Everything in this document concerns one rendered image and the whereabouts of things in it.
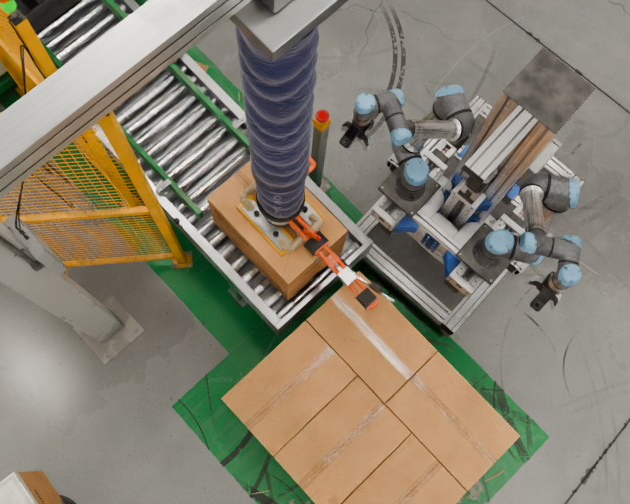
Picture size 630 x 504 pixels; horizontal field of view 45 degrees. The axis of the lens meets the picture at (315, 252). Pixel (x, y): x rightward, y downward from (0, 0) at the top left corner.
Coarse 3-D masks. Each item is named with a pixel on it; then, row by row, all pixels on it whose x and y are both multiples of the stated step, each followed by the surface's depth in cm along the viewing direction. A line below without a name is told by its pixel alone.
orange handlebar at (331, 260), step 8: (312, 160) 365; (312, 168) 364; (304, 224) 357; (328, 248) 354; (320, 256) 353; (328, 256) 353; (336, 256) 353; (328, 264) 352; (344, 264) 353; (336, 272) 351; (352, 288) 350; (376, 304) 348
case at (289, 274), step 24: (216, 192) 374; (240, 192) 374; (216, 216) 390; (240, 216) 371; (240, 240) 384; (264, 240) 368; (336, 240) 370; (264, 264) 378; (288, 264) 366; (312, 264) 370; (288, 288) 373
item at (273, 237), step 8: (240, 208) 370; (256, 208) 370; (248, 216) 369; (256, 216) 368; (256, 224) 368; (264, 232) 367; (272, 232) 367; (280, 232) 367; (272, 240) 366; (288, 240) 366; (280, 248) 365
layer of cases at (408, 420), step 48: (288, 336) 398; (336, 336) 398; (384, 336) 399; (240, 384) 390; (288, 384) 391; (336, 384) 392; (384, 384) 393; (432, 384) 394; (288, 432) 385; (336, 432) 386; (384, 432) 387; (432, 432) 388; (480, 432) 389; (336, 480) 380; (384, 480) 381; (432, 480) 382
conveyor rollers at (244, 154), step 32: (64, 32) 437; (96, 32) 440; (192, 96) 430; (128, 128) 424; (160, 128) 425; (224, 128) 426; (160, 160) 420; (192, 160) 421; (192, 224) 413; (224, 256) 407; (256, 288) 403
